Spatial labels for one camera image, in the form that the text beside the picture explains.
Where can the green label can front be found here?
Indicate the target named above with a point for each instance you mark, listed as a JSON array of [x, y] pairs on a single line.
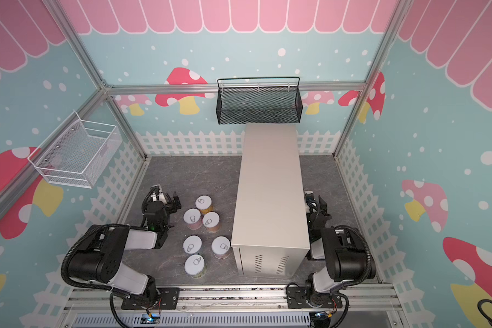
[[195, 266]]

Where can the white lid can middle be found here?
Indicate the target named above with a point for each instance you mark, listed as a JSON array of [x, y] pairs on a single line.
[[192, 245]]

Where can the beige metal cabinet counter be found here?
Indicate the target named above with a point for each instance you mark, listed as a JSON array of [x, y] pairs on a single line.
[[270, 230]]

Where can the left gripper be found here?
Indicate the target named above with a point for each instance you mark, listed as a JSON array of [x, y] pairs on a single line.
[[172, 203]]

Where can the yellow label can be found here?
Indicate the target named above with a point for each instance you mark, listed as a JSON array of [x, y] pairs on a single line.
[[204, 204]]

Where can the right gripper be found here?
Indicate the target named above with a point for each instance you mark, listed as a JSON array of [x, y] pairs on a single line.
[[319, 208]]

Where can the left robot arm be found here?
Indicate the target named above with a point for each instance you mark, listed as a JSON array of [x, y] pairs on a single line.
[[95, 260]]

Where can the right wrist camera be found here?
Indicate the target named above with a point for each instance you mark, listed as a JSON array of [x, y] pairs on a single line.
[[309, 198]]

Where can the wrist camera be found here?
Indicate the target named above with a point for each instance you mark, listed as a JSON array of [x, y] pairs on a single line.
[[157, 194], [309, 198]]

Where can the pink label can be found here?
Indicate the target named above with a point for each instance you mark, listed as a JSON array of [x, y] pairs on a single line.
[[193, 219]]

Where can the black mesh wall basket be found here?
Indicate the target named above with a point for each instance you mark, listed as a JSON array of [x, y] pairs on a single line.
[[272, 100]]

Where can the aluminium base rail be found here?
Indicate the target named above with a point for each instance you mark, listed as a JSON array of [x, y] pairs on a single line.
[[368, 305]]

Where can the beige label can right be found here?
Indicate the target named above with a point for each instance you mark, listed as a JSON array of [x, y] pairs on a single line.
[[221, 247]]

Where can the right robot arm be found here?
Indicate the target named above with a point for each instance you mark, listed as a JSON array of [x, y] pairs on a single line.
[[343, 249]]

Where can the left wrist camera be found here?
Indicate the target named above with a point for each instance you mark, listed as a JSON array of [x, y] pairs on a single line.
[[157, 194]]

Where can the white wire wall basket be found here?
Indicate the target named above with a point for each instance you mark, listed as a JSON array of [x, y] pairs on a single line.
[[77, 154]]

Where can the orange label can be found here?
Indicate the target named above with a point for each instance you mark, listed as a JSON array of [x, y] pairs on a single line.
[[211, 222]]

